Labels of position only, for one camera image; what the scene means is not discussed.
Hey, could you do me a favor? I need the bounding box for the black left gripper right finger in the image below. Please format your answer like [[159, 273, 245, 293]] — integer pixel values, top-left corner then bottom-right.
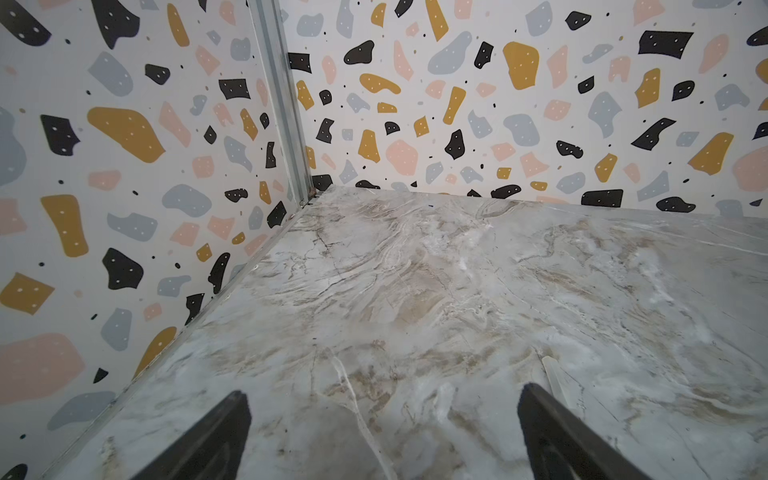
[[517, 383, 648, 480]]

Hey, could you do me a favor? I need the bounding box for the aluminium corner post left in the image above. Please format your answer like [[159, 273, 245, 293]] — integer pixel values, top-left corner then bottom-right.
[[248, 0, 316, 207]]

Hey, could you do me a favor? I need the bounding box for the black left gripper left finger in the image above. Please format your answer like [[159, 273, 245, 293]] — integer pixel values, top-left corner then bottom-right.
[[133, 390, 252, 480]]

